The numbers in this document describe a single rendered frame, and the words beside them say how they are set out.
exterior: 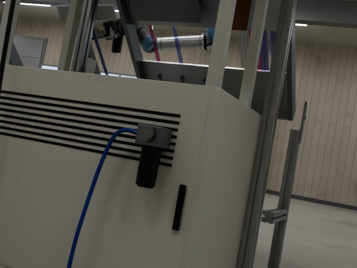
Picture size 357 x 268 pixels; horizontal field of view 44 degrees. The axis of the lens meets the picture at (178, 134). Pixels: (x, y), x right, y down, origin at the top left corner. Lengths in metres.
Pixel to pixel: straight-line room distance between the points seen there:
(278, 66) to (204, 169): 0.54
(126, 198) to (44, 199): 0.24
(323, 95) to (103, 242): 8.77
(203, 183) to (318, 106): 8.70
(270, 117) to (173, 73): 0.73
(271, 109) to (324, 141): 8.19
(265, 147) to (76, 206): 0.58
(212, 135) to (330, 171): 8.58
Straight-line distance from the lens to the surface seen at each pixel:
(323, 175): 9.51
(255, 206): 1.36
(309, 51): 9.88
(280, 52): 1.42
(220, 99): 0.99
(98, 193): 1.09
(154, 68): 2.02
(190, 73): 1.94
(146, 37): 2.44
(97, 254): 1.10
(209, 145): 0.97
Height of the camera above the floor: 0.46
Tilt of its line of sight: 3 degrees up
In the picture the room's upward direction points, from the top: 10 degrees clockwise
